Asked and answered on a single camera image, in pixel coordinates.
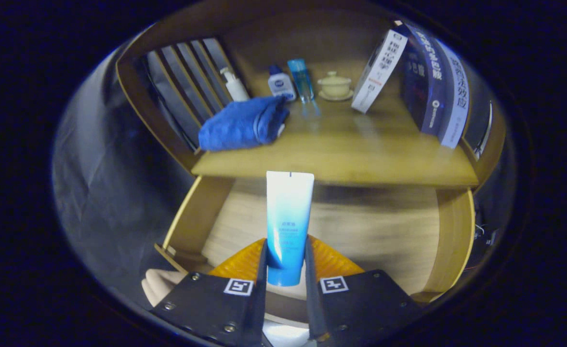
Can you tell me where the wooden countertop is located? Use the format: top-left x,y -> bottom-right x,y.
190,58 -> 480,188

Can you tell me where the black backdrop cloth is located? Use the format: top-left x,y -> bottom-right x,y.
52,43 -> 202,309

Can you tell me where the beige rounded object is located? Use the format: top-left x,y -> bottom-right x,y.
141,268 -> 187,307

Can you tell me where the light purple book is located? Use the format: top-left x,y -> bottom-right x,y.
435,39 -> 470,149

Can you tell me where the white bottle blue cap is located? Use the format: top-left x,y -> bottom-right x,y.
267,65 -> 297,102

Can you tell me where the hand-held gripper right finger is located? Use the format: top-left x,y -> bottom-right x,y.
304,235 -> 423,344

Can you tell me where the white pump bottle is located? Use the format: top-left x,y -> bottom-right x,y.
219,67 -> 250,103

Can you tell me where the blue folded towel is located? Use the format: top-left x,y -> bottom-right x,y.
198,95 -> 291,152

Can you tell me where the white book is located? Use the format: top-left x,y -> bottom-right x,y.
351,29 -> 408,114

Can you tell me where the clear blue bottle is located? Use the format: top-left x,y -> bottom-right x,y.
287,59 -> 315,103

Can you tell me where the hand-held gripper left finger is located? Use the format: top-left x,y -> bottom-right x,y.
149,238 -> 269,347

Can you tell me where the wooden drawer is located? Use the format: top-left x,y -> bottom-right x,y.
154,174 -> 476,329

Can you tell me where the blue white tube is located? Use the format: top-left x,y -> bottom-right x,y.
265,171 -> 315,287

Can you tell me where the dark blue book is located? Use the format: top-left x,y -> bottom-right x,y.
399,22 -> 450,137

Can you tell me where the wooden cabinet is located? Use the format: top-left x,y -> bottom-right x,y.
116,0 -> 508,188

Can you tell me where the beige lidded teacup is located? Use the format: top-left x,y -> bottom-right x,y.
317,71 -> 354,102

